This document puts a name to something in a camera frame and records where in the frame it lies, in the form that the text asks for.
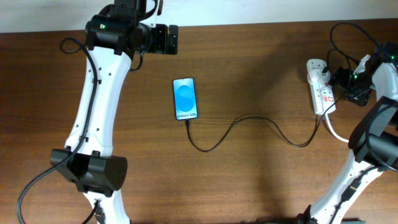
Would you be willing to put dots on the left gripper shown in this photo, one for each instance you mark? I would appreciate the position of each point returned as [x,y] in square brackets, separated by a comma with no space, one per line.
[159,46]

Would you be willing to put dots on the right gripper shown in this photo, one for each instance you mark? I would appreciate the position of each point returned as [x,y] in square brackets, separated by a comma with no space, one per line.
[342,74]

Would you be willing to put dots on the blue Samsung Galaxy smartphone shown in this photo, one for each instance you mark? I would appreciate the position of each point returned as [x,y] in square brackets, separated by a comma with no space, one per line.
[185,99]

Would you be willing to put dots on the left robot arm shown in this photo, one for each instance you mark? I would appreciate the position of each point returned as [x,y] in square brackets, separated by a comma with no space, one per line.
[113,37]

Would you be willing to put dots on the white USB charger adapter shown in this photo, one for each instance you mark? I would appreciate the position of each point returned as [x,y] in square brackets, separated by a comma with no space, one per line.
[317,72]

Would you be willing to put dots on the white power strip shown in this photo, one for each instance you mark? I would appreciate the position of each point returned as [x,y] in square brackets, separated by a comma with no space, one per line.
[322,97]

